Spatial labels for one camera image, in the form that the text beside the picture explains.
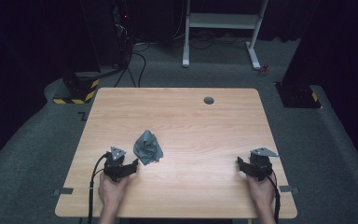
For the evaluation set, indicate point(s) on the person's right hand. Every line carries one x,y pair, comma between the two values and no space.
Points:
261,193

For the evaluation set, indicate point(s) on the dark equipment rack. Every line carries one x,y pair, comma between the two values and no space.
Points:
122,34

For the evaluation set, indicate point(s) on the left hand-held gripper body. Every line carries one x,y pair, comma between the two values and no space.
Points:
115,166

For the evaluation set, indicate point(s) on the white metal stand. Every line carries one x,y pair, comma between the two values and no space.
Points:
222,21

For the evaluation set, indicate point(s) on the black yellow striped base block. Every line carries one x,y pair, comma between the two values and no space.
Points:
80,90

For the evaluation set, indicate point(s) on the grey tape strip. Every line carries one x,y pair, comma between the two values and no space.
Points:
63,191
288,189

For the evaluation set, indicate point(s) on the small red object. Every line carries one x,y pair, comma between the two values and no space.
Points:
263,71

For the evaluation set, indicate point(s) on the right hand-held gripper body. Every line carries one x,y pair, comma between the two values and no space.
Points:
261,165

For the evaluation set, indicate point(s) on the grey table grommet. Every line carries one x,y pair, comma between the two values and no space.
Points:
209,100

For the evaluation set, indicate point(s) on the grey cloth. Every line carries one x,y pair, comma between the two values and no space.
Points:
147,149

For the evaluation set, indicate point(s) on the person's left hand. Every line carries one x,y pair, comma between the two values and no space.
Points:
112,193

